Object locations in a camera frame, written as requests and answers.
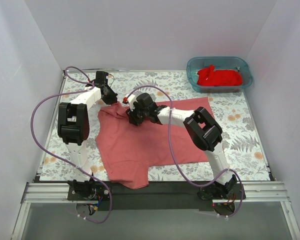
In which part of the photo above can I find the pink t shirt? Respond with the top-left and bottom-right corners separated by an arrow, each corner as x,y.
96,102 -> 208,189

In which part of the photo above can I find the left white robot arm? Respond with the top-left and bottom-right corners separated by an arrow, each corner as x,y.
57,71 -> 118,201

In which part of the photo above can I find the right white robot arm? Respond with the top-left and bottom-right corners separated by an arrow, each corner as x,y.
123,93 -> 239,201

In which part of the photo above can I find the teal plastic bin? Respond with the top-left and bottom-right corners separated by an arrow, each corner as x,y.
186,56 -> 254,93

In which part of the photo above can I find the red t shirt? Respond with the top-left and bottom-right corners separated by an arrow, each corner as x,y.
197,65 -> 243,87

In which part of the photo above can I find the floral table mat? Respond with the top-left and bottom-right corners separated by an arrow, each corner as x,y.
37,71 -> 270,182

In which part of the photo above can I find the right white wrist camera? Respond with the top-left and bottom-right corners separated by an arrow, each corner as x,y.
122,94 -> 137,111

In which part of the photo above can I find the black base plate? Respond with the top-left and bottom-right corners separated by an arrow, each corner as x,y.
67,180 -> 246,213

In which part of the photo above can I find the aluminium frame rail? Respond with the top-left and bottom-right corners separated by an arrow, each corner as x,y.
12,181 -> 300,240

